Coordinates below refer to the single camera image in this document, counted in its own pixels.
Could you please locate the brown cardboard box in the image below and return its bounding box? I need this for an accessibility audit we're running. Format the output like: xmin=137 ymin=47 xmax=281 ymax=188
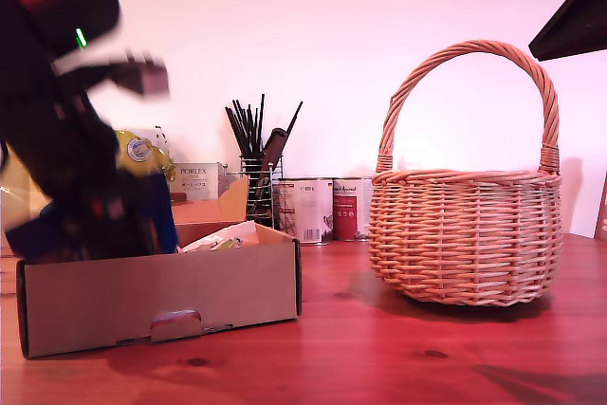
xmin=16 ymin=175 xmax=304 ymax=359

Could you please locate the red and white egg bag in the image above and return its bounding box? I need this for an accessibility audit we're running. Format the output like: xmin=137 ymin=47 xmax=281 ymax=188
xmin=179 ymin=220 xmax=260 ymax=252

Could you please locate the white Porlex box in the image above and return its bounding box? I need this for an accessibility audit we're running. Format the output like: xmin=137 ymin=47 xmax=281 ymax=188
xmin=171 ymin=161 xmax=229 ymax=202

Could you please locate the woven wicker basket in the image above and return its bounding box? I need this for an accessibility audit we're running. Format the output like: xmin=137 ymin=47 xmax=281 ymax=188
xmin=367 ymin=39 xmax=564 ymax=307

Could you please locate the yellow paper towel pack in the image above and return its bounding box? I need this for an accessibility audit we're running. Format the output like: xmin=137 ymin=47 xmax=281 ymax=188
xmin=0 ymin=127 xmax=175 ymax=254

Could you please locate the black chopstick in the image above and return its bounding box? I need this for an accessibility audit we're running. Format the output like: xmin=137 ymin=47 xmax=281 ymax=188
xmin=255 ymin=93 xmax=266 ymax=159
xmin=224 ymin=107 xmax=248 ymax=159
xmin=277 ymin=101 xmax=304 ymax=155
xmin=244 ymin=104 xmax=260 ymax=159
xmin=230 ymin=100 xmax=255 ymax=159

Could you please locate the dark brown wooden utensil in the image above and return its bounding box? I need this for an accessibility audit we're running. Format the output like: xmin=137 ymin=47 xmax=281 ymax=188
xmin=260 ymin=127 xmax=289 ymax=197

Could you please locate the white label tin can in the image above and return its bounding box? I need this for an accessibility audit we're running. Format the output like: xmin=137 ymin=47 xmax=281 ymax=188
xmin=276 ymin=177 xmax=334 ymax=248

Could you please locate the red label tin can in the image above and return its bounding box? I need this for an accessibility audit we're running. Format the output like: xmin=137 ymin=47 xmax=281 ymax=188
xmin=331 ymin=177 xmax=374 ymax=243

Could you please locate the chrome wire utensil holder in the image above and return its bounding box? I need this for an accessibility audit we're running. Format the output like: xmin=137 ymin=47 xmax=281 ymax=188
xmin=239 ymin=153 xmax=285 ymax=230

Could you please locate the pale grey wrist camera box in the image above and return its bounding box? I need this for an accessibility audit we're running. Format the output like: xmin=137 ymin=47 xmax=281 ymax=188
xmin=51 ymin=46 xmax=172 ymax=102

